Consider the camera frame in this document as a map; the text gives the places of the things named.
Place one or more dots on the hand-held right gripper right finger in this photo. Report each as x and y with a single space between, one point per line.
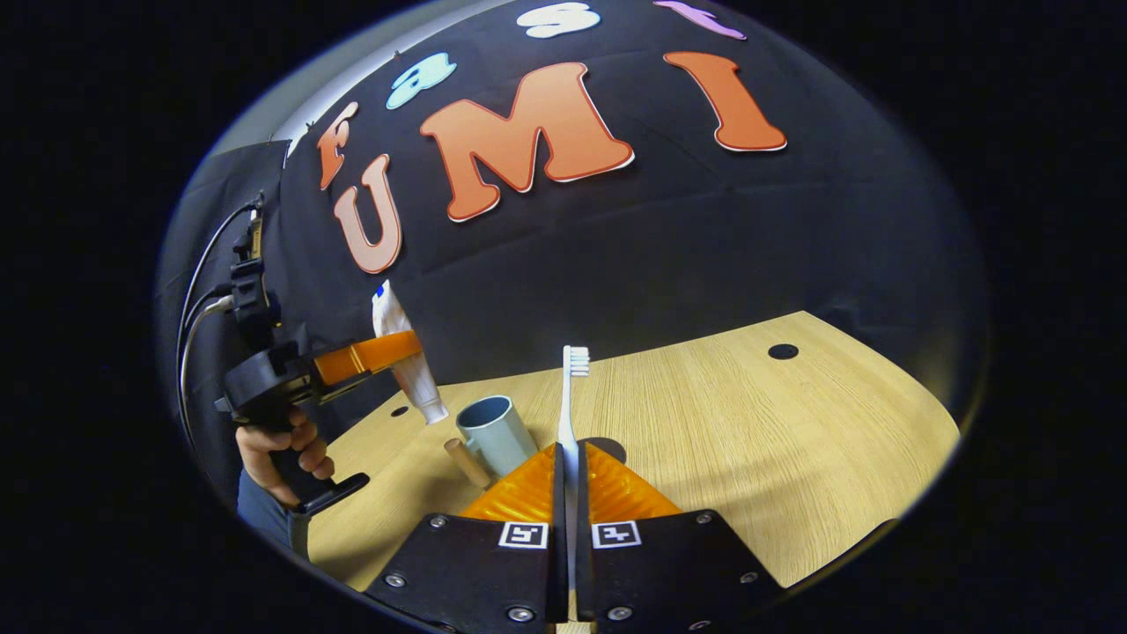
660 563

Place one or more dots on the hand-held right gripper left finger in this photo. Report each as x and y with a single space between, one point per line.
475 563

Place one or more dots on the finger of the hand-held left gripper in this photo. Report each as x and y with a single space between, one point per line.
370 354

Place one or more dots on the white toothpaste tube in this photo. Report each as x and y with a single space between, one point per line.
407 370

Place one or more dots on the dark brown round coaster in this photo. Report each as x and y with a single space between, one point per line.
609 449

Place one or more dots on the white toothbrush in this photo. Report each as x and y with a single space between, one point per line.
569 414

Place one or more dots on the black backdrop cloth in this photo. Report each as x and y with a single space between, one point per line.
660 238

